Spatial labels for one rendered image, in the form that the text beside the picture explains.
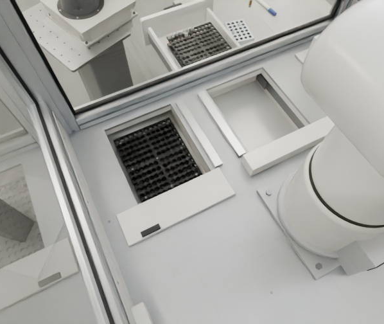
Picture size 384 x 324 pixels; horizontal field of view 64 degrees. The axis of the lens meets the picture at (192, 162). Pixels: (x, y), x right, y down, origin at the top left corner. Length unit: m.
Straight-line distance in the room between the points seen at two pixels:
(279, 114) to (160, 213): 0.54
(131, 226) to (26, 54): 0.42
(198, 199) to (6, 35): 0.50
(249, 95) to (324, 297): 0.66
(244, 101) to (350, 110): 0.82
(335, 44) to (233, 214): 0.54
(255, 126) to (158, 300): 0.59
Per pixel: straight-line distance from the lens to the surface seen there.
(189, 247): 0.72
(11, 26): 0.68
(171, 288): 0.70
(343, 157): 0.53
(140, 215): 0.73
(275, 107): 1.08
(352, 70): 0.26
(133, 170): 0.85
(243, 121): 1.02
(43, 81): 0.77
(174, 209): 0.73
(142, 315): 0.64
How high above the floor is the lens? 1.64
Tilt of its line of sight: 62 degrees down
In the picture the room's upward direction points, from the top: straight up
